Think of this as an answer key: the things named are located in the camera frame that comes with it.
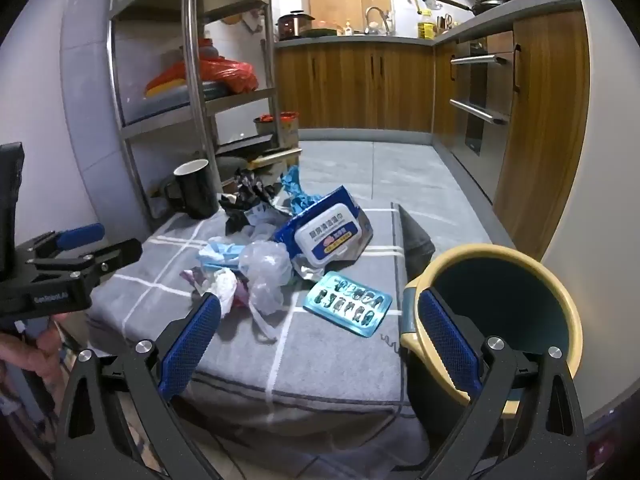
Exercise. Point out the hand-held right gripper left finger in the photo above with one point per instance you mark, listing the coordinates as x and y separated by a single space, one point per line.
192 345

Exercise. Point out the black frying pan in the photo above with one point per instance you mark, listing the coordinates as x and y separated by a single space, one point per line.
487 7

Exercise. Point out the person's left hand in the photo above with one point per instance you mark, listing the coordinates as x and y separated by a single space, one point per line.
25 355

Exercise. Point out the blue wet wipes pack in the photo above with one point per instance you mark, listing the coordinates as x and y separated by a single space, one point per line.
325 237

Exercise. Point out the yellow rimmed teal bin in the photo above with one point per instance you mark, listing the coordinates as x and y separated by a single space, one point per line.
505 290

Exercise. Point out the dark rice cooker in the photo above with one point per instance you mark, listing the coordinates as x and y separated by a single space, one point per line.
292 27

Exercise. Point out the steel kitchen faucet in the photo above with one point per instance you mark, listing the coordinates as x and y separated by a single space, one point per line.
376 17

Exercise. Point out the blue face mask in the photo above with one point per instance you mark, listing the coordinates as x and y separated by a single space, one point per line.
220 252

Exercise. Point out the yellow oil bottle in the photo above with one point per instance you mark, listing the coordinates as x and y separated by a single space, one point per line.
426 31

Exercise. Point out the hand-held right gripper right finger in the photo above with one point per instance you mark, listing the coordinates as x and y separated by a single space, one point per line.
450 350

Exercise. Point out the metal shelf rack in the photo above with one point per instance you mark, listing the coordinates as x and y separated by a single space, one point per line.
197 60

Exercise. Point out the grey plastic basin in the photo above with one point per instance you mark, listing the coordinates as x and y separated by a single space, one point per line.
170 102

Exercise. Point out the blue blister pack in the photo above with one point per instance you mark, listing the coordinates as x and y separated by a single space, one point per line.
350 305

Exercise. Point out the blue crumpled wrapper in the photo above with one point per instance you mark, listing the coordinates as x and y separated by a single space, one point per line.
295 185

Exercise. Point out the black mug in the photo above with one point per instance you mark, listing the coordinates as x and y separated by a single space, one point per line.
197 195

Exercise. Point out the black crumpled wrapper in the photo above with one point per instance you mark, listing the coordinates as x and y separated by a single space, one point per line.
245 200

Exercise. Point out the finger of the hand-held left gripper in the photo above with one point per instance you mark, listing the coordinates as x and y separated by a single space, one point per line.
115 255
80 235

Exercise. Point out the grey plaid blanket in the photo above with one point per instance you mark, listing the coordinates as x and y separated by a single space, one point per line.
320 360

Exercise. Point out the red plastic bag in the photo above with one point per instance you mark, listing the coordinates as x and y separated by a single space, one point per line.
225 72

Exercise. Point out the metal pot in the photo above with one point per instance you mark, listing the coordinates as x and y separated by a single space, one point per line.
232 167

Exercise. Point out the wooden kitchen cabinet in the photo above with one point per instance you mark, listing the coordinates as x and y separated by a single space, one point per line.
350 85

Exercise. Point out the clear plastic bag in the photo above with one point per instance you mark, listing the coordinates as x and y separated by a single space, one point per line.
265 265

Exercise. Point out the red stained bucket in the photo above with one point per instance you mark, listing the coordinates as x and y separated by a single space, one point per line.
287 132

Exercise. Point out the built-in oven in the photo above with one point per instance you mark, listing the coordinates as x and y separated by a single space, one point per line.
475 130

